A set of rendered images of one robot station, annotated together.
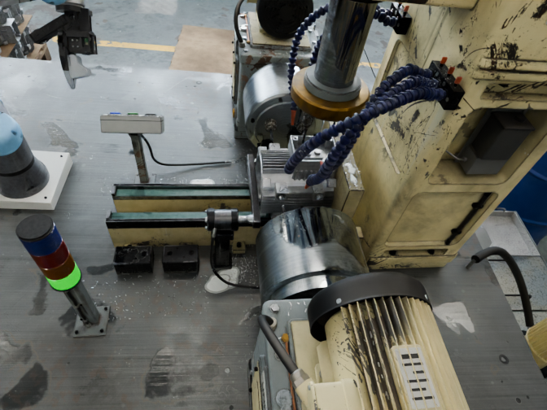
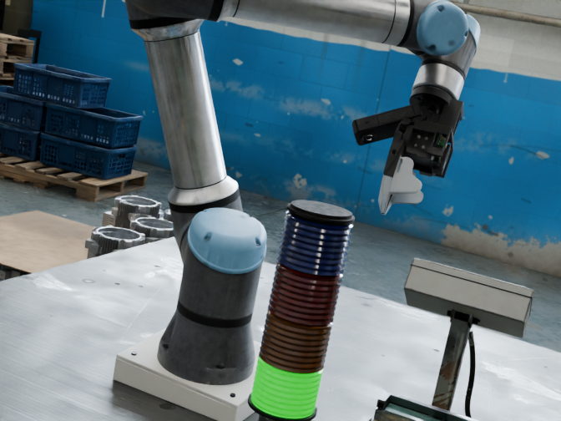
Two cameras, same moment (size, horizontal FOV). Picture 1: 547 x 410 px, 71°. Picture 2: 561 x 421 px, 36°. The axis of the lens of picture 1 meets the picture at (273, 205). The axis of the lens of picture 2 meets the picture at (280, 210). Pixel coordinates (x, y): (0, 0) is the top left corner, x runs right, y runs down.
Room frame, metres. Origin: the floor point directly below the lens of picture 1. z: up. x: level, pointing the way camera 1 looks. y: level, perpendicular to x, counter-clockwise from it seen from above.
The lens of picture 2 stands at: (-0.28, 0.02, 1.36)
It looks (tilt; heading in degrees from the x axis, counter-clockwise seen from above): 12 degrees down; 34
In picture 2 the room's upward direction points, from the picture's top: 11 degrees clockwise
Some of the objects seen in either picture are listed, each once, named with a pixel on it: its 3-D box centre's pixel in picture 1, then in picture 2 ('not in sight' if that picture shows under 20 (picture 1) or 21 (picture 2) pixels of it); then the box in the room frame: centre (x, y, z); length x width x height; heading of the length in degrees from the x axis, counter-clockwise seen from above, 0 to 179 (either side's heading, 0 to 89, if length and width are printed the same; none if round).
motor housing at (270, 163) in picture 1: (292, 181); not in sight; (0.77, -0.04, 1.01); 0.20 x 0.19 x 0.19; 104
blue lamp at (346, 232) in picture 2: (40, 236); (315, 241); (0.35, 0.41, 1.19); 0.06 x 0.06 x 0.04
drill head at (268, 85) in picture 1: (279, 101); not in sight; (1.12, 0.04, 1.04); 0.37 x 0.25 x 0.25; 14
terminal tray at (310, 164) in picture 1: (312, 158); not in sight; (0.78, -0.08, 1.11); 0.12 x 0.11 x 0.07; 104
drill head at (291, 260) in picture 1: (313, 280); not in sight; (0.45, -0.12, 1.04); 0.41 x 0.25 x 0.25; 14
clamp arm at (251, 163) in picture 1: (252, 188); not in sight; (0.72, 0.07, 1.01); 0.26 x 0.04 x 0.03; 14
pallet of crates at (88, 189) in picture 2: not in sight; (56, 124); (3.97, 4.97, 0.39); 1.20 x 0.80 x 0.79; 109
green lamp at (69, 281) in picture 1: (63, 272); (286, 383); (0.35, 0.41, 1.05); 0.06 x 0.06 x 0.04
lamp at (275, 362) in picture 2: (55, 261); (295, 337); (0.35, 0.41, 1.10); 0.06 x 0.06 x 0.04
